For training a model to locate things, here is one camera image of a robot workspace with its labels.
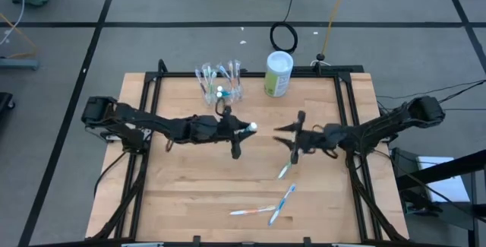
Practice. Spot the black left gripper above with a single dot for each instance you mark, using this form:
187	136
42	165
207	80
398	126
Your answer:
216	131

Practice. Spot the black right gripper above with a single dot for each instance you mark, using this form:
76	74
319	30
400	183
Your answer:
319	138

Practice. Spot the clear plastic cup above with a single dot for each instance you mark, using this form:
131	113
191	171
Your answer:
236	102

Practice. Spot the white teal toothbrush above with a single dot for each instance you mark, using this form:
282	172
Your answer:
284	171

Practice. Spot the blue white toothbrush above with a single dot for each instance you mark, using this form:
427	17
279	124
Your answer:
281	204
224	74

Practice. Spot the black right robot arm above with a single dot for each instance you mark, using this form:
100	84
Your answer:
379	131

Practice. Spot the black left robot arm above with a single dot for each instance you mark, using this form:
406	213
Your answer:
152	119

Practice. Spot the white green wipes canister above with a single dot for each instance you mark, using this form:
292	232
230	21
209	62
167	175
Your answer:
279	76

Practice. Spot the black metal stand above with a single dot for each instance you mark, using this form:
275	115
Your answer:
448	168

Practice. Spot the white box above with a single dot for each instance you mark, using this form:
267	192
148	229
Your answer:
452	188

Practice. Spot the grey floor base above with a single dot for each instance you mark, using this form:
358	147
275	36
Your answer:
19	64

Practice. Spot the black floor object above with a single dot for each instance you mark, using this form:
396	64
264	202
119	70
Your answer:
4	104

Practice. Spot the black aluminium table frame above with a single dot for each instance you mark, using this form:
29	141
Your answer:
243	74

